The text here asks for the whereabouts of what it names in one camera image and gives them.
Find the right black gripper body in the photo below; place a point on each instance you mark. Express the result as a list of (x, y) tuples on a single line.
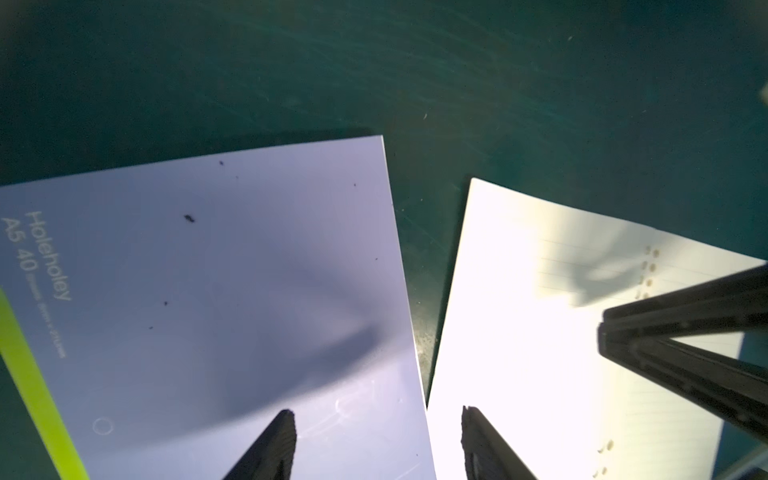
[(646, 336)]

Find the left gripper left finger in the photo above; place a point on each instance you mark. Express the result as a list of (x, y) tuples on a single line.
[(271, 456)]

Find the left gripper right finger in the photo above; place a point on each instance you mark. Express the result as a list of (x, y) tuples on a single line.
[(487, 456)]

